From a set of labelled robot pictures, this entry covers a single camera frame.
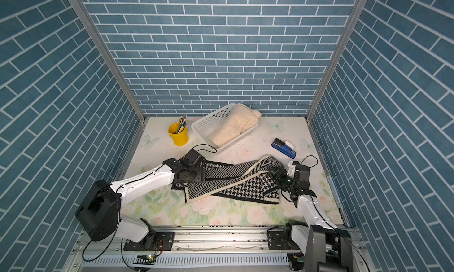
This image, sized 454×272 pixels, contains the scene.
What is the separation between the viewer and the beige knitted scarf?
101 centimetres

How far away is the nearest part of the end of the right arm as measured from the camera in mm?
650

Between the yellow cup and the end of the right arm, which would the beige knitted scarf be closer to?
the yellow cup

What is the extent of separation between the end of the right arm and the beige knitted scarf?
0.34m

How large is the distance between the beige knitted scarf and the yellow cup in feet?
0.59

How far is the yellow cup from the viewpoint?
103 centimetres

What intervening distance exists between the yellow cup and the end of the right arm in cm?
57
